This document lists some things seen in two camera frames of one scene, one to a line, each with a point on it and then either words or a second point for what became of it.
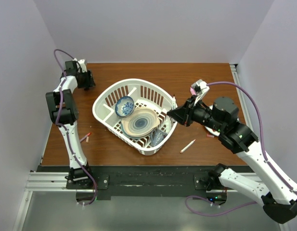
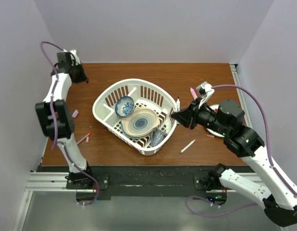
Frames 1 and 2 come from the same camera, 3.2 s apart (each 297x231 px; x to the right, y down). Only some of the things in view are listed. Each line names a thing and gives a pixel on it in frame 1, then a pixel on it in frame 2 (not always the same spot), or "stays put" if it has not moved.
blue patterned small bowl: (124, 106) stays put
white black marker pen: (174, 102) → (178, 108)
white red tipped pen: (187, 147) stays put
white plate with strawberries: (214, 133) stays put
